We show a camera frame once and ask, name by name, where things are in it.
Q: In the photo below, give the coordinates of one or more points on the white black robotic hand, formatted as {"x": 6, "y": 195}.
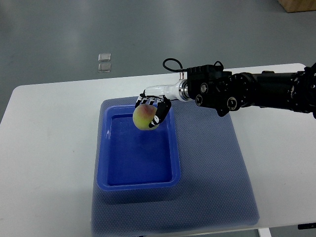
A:
{"x": 163, "y": 95}

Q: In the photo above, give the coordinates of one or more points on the yellow pink peach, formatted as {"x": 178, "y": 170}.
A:
{"x": 143, "y": 116}

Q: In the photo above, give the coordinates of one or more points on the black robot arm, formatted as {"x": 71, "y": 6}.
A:
{"x": 212, "y": 87}

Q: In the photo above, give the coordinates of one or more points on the lower floor marker plate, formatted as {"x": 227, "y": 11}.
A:
{"x": 104, "y": 67}

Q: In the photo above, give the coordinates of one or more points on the floor marker plate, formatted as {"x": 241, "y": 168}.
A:
{"x": 104, "y": 57}
{"x": 104, "y": 67}

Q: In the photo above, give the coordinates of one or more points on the upper floor marker plate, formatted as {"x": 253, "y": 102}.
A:
{"x": 104, "y": 57}

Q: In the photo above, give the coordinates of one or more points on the blue plastic tray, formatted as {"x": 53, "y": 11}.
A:
{"x": 132, "y": 159}

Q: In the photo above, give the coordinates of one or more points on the blue textured mat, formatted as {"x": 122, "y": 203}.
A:
{"x": 214, "y": 191}

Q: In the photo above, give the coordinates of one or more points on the cardboard box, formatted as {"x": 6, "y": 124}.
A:
{"x": 291, "y": 6}

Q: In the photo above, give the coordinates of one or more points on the white table leg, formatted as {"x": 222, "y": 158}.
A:
{"x": 264, "y": 232}

